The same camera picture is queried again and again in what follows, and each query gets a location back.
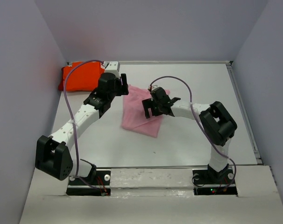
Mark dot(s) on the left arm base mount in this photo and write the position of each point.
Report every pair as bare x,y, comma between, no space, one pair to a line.
96,183

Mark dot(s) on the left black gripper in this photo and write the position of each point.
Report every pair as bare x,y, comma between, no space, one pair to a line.
123,89

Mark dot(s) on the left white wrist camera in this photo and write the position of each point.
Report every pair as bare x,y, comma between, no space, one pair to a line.
113,67

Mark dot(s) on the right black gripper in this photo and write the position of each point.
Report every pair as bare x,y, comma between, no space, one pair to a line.
149,103

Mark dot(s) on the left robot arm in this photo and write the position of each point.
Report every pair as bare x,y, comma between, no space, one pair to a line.
53,153

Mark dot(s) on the aluminium table edge rail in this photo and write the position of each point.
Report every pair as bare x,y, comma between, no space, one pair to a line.
173,62

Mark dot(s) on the folded orange t-shirt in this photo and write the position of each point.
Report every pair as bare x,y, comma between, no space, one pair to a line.
85,78

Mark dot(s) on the pink t-shirt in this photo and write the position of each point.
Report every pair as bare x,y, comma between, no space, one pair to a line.
134,119

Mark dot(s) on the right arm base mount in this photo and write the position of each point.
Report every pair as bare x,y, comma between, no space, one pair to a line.
208,182

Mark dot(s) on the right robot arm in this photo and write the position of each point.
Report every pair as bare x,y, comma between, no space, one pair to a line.
214,120

